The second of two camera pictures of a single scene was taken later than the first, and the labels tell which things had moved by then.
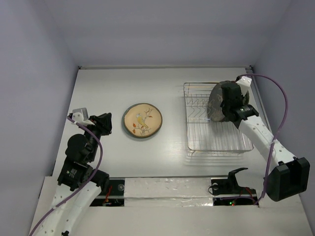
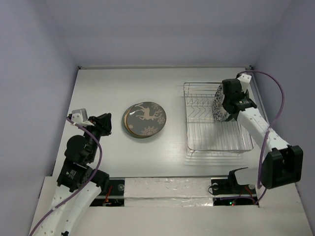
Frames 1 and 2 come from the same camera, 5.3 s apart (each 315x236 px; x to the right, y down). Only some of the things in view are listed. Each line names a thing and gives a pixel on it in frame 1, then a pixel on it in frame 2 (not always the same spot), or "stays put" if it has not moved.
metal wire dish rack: (204, 136) stays put
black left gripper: (106, 119) stays put
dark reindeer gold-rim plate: (214, 101) to (145, 119)
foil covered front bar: (168, 192) stays put
